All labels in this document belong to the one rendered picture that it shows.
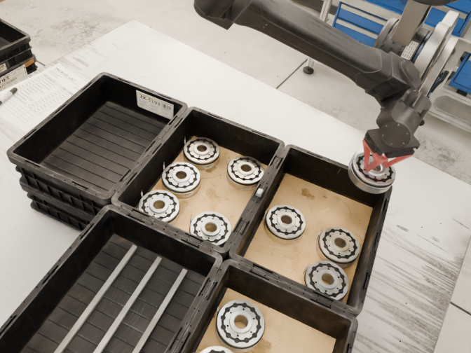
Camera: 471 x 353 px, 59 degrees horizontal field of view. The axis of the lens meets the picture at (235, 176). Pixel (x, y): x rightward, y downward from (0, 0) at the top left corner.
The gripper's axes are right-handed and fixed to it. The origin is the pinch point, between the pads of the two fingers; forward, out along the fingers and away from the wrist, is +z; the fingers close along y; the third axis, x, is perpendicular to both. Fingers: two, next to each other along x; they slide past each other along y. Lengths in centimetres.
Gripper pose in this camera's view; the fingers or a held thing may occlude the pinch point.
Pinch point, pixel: (376, 165)
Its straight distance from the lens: 100.8
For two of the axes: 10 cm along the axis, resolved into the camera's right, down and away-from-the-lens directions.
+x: -3.2, -7.6, 5.7
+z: -1.4, 6.3, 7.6
